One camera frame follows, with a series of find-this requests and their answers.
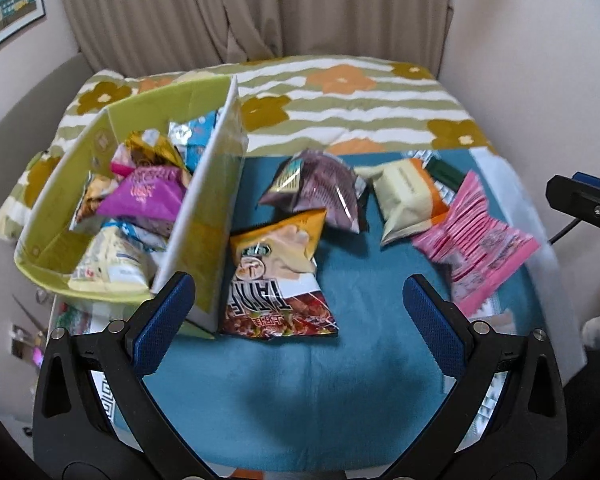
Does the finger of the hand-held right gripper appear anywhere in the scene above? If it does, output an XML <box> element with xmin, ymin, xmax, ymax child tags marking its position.
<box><xmin>546</xmin><ymin>172</ymin><xmax>600</xmax><ymax>239</ymax></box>

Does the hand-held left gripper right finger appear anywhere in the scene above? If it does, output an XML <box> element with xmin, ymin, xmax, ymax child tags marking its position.
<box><xmin>402</xmin><ymin>273</ymin><xmax>568</xmax><ymax>480</ymax></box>

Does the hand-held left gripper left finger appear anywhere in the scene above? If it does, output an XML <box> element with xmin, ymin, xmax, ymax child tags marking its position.
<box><xmin>32</xmin><ymin>271</ymin><xmax>216</xmax><ymax>480</ymax></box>

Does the yellow chip bag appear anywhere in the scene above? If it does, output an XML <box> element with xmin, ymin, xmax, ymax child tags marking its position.
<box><xmin>70</xmin><ymin>225</ymin><xmax>156</xmax><ymax>293</ymax></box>

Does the white crinkled snack packet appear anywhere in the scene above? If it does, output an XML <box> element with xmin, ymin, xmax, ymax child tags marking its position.
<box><xmin>100</xmin><ymin>217</ymin><xmax>173</xmax><ymax>253</ymax></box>

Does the green cardboard box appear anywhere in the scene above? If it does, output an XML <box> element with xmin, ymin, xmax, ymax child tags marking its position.
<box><xmin>14</xmin><ymin>74</ymin><xmax>249</xmax><ymax>333</ymax></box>

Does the orange cartoon snack bag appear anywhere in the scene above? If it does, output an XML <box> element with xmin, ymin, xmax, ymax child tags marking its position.
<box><xmin>219</xmin><ymin>208</ymin><xmax>341</xmax><ymax>339</ymax></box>

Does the orange sticks snack bag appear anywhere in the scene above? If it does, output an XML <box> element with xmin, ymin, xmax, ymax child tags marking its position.
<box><xmin>72</xmin><ymin>175</ymin><xmax>118</xmax><ymax>226</ymax></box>

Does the small pink white packet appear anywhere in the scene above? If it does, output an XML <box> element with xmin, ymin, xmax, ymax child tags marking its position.
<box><xmin>111</xmin><ymin>142</ymin><xmax>146</xmax><ymax>178</ymax></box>

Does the gold snack packet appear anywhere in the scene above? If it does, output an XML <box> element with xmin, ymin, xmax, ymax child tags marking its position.
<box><xmin>125</xmin><ymin>130</ymin><xmax>188</xmax><ymax>173</ymax></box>

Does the light blue snack packet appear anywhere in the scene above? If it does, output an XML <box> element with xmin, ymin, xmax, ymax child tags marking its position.
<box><xmin>170</xmin><ymin>110</ymin><xmax>221</xmax><ymax>171</ymax></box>

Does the pink striped snack bag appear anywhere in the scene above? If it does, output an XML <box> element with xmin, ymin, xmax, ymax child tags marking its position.
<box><xmin>411</xmin><ymin>170</ymin><xmax>541</xmax><ymax>313</ymax></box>

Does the teal patterned cloth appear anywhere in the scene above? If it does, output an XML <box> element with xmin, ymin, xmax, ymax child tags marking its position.
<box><xmin>92</xmin><ymin>150</ymin><xmax>546</xmax><ymax>476</ymax></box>

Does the cream orange snack bag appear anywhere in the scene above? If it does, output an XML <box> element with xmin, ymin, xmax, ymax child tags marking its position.
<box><xmin>357</xmin><ymin>157</ymin><xmax>453</xmax><ymax>247</ymax></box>

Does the dark green packet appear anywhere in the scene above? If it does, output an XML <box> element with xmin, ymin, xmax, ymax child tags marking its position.
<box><xmin>422</xmin><ymin>155</ymin><xmax>467</xmax><ymax>191</ymax></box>

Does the brown purple snack bag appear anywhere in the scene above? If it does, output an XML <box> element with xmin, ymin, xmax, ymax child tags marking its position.
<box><xmin>257</xmin><ymin>149</ymin><xmax>370</xmax><ymax>233</ymax></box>

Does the floral striped blanket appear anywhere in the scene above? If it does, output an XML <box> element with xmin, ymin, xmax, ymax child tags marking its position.
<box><xmin>0</xmin><ymin>55</ymin><xmax>496</xmax><ymax>241</ymax></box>

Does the beige curtain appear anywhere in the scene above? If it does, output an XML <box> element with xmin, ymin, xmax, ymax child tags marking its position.
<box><xmin>55</xmin><ymin>0</ymin><xmax>456</xmax><ymax>78</ymax></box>

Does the black cable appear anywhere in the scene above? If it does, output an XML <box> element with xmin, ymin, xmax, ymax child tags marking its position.
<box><xmin>550</xmin><ymin>212</ymin><xmax>593</xmax><ymax>245</ymax></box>

